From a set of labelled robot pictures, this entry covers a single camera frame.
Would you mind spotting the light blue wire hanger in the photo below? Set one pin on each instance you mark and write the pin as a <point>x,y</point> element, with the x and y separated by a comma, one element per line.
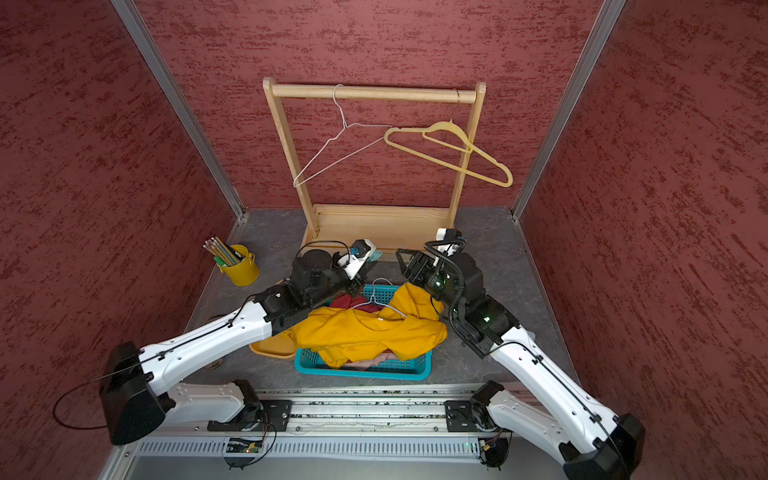
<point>379,293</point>

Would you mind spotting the yellow t-shirt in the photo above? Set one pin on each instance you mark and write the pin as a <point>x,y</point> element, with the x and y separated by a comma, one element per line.
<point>408,327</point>

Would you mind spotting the teal plastic basket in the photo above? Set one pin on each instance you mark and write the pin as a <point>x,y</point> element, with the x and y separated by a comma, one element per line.
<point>308,362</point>

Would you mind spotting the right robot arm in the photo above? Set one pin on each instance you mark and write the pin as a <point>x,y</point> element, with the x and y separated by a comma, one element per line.
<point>588,439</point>

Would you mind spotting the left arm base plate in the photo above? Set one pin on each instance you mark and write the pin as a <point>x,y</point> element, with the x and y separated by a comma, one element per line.
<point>257,417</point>

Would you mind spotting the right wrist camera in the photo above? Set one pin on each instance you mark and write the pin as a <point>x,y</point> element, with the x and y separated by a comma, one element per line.
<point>448,241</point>

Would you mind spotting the pink printed t-shirt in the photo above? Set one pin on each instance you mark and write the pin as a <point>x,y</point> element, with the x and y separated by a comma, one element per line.
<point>367,364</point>

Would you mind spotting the dark red t-shirt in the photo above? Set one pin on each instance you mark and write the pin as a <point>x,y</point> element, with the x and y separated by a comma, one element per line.
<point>348,302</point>

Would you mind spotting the wooden clothes rack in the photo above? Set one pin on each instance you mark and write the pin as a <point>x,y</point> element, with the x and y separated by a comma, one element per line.
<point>389,227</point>

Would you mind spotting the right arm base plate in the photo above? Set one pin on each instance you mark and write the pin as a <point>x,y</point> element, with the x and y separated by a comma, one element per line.
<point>468,417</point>

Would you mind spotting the aluminium mounting rail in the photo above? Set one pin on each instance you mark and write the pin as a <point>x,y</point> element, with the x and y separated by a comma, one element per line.
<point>390,423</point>

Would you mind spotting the cream plastic hanger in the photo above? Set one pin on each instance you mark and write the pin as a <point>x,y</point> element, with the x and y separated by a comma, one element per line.
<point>449,137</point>

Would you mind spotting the yellow pencil cup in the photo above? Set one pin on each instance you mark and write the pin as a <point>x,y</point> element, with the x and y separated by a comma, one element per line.
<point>246,272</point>

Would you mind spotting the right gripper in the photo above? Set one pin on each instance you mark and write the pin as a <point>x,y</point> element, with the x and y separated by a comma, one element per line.
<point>416,258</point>

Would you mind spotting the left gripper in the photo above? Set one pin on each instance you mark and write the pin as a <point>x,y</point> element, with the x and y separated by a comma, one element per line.
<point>351,288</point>

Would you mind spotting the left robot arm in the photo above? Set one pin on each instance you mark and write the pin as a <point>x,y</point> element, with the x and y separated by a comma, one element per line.
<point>134,391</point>

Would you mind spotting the pencils bundle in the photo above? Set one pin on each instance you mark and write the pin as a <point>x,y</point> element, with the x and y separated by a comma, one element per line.
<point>224,255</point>

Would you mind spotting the yellow plastic tray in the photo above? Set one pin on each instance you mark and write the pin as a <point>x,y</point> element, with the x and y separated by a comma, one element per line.
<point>280,345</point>

